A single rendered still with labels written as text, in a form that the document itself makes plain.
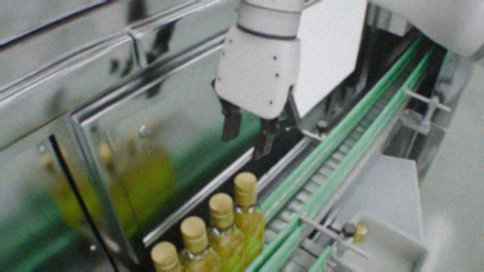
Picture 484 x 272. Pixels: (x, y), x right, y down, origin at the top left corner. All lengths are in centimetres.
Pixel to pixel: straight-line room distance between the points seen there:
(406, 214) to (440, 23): 78
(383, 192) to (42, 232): 94
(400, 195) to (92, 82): 96
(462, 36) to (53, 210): 57
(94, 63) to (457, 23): 41
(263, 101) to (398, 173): 87
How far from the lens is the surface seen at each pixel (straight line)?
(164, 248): 50
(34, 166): 51
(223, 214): 54
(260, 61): 43
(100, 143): 49
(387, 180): 121
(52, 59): 45
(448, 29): 43
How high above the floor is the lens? 159
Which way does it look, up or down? 41 degrees down
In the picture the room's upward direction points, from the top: straight up
